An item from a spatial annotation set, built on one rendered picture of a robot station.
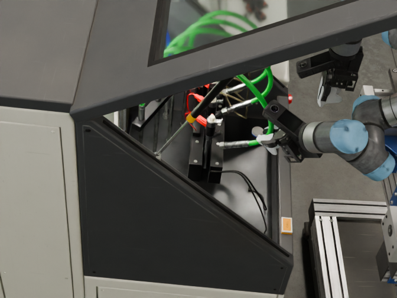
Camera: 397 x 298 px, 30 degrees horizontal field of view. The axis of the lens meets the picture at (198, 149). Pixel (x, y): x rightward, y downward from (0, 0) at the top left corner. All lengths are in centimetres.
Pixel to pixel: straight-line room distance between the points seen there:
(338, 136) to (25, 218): 83
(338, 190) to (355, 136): 183
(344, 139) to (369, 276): 141
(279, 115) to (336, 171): 177
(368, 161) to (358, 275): 131
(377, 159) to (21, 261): 102
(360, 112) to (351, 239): 131
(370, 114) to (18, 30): 86
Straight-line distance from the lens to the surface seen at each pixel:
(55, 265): 214
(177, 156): 238
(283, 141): 182
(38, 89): 164
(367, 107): 183
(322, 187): 348
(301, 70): 194
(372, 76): 409
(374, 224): 315
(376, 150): 174
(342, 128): 166
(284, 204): 216
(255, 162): 240
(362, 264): 302
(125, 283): 217
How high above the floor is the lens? 264
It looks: 49 degrees down
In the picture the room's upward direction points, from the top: 8 degrees clockwise
